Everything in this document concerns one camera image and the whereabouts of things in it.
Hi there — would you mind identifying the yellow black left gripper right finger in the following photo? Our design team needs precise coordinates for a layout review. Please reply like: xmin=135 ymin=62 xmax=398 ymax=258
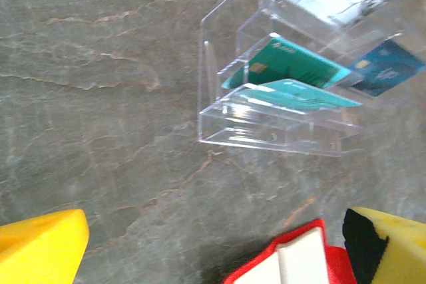
xmin=342 ymin=206 xmax=426 ymax=284

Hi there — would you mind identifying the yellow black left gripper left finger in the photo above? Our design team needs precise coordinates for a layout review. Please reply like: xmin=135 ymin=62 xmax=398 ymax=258
xmin=0 ymin=209 xmax=90 ymax=284

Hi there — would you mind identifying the red card holder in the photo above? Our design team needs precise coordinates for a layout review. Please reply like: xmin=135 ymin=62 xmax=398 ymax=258
xmin=222 ymin=219 xmax=357 ymax=284

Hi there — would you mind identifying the clear acrylic card stand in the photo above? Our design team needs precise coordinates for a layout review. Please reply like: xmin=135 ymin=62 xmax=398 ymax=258
xmin=198 ymin=0 xmax=426 ymax=158

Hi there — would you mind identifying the blue credit card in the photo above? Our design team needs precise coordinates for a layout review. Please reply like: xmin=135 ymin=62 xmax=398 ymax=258
xmin=349 ymin=39 xmax=426 ymax=98

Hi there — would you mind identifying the light turquoise credit card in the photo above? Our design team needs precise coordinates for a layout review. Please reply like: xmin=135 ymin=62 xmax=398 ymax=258
xmin=238 ymin=78 xmax=363 ymax=112

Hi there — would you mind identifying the dark teal credit card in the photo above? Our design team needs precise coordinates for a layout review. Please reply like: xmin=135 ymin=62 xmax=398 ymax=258
xmin=221 ymin=37 xmax=353 ymax=90

